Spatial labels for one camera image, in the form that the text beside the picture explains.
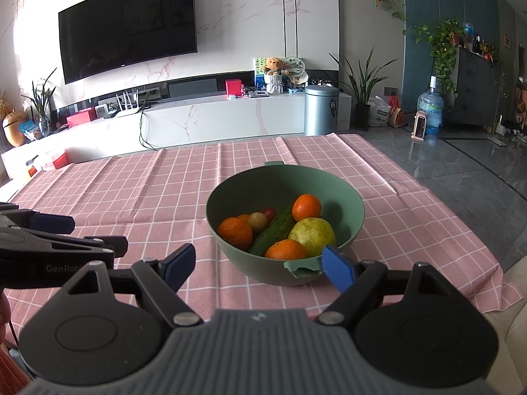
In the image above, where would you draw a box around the long red box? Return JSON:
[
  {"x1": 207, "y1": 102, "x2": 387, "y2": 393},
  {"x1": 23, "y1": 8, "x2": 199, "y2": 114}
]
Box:
[{"x1": 67, "y1": 108, "x2": 96, "y2": 128}]

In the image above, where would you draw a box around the blue packet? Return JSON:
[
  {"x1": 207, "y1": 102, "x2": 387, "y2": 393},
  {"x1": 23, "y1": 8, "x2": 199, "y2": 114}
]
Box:
[{"x1": 18, "y1": 119, "x2": 42, "y2": 138}]

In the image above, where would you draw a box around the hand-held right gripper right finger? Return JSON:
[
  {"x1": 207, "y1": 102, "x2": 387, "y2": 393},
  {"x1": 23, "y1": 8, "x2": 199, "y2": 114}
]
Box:
[{"x1": 317, "y1": 245, "x2": 464, "y2": 326}]

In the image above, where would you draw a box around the bushy ivy plant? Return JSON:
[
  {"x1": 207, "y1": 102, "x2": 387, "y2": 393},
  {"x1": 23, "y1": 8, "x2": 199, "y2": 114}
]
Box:
[{"x1": 428, "y1": 18, "x2": 468, "y2": 95}]

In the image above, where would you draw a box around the green blue picture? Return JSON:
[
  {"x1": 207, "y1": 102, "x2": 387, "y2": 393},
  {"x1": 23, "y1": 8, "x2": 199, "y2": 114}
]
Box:
[{"x1": 254, "y1": 57, "x2": 270, "y2": 87}]

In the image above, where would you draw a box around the green plastic bowl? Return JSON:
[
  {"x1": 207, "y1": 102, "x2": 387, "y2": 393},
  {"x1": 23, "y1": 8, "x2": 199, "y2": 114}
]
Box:
[{"x1": 206, "y1": 160, "x2": 366, "y2": 287}]

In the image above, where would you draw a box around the round wooden ornament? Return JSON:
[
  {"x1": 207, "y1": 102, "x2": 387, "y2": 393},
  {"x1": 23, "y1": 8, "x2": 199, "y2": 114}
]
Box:
[{"x1": 2, "y1": 109, "x2": 29, "y2": 146}]

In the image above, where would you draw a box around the orange bag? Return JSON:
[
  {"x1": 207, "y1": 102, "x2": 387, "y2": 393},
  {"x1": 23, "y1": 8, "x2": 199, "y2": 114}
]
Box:
[{"x1": 388, "y1": 95, "x2": 405, "y2": 129}]

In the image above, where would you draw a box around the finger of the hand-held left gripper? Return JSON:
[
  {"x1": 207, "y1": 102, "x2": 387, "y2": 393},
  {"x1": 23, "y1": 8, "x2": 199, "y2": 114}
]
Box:
[
  {"x1": 0, "y1": 201, "x2": 75, "y2": 235},
  {"x1": 80, "y1": 235, "x2": 127, "y2": 262}
]

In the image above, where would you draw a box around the brown teddy bear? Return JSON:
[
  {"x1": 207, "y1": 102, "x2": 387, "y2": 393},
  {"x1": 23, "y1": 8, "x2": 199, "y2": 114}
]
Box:
[{"x1": 263, "y1": 57, "x2": 291, "y2": 77}]

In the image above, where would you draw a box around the silver pedal trash can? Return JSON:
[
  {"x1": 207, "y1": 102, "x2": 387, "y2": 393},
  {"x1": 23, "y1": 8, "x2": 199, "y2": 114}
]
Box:
[{"x1": 304, "y1": 85, "x2": 340, "y2": 136}]

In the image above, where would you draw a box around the cream sofa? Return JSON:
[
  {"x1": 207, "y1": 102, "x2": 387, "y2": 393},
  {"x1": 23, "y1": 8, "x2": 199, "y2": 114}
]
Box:
[{"x1": 490, "y1": 263, "x2": 527, "y2": 395}]

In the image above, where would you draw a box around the tall-leaf potted plant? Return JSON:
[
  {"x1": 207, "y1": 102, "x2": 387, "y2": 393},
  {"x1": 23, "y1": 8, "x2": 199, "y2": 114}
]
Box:
[{"x1": 328, "y1": 47, "x2": 400, "y2": 131}]

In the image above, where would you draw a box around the white plastic bag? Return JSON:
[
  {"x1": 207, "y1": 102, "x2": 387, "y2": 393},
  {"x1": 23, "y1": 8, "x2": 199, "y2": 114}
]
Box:
[{"x1": 368, "y1": 96, "x2": 391, "y2": 127}]

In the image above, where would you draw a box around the pink checked tablecloth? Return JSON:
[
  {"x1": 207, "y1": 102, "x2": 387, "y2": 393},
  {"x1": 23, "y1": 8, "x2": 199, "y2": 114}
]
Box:
[{"x1": 0, "y1": 132, "x2": 520, "y2": 326}]

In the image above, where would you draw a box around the blue water bottle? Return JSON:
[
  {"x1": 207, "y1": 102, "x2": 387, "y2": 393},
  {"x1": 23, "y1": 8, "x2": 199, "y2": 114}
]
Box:
[{"x1": 417, "y1": 76, "x2": 444, "y2": 135}]

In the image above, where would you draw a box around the black cable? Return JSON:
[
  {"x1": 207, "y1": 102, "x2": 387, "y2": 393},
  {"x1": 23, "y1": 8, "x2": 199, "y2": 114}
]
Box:
[{"x1": 138, "y1": 107, "x2": 159, "y2": 151}]

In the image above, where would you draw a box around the thin-leaf potted plant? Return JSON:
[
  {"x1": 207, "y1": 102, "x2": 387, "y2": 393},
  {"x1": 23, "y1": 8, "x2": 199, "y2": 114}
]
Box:
[{"x1": 22, "y1": 68, "x2": 58, "y2": 136}]

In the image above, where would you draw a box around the red container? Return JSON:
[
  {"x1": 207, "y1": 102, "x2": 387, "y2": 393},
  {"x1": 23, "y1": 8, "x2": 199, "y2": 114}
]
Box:
[{"x1": 39, "y1": 151, "x2": 67, "y2": 171}]

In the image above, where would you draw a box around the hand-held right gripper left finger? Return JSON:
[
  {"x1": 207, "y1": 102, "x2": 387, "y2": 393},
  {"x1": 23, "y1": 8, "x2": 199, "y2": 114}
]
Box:
[{"x1": 62, "y1": 244, "x2": 203, "y2": 328}]

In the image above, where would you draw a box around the white router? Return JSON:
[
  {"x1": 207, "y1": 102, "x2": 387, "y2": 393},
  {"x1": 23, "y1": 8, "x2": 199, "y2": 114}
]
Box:
[{"x1": 115, "y1": 92, "x2": 141, "y2": 118}]

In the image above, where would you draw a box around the dark grey cabinet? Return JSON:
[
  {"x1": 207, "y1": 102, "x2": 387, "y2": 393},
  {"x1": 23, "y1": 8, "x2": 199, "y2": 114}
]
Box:
[{"x1": 447, "y1": 45, "x2": 505, "y2": 132}]

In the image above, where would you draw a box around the green cucumber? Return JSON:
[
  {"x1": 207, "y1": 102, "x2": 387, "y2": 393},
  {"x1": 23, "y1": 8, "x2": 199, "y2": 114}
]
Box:
[{"x1": 248, "y1": 206, "x2": 296, "y2": 256}]

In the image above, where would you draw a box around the black curved television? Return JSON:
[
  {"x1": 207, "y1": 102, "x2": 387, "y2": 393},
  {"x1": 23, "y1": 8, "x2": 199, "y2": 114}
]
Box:
[{"x1": 58, "y1": 0, "x2": 198, "y2": 85}]

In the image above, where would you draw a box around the pink white heater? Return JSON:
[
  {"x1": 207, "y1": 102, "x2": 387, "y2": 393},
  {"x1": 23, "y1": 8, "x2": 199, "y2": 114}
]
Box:
[{"x1": 412, "y1": 111, "x2": 429, "y2": 140}]

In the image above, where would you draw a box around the white marble media cabinet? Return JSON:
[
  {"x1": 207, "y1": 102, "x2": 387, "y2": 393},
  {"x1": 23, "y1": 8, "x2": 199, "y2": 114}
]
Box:
[{"x1": 0, "y1": 91, "x2": 352, "y2": 177}]

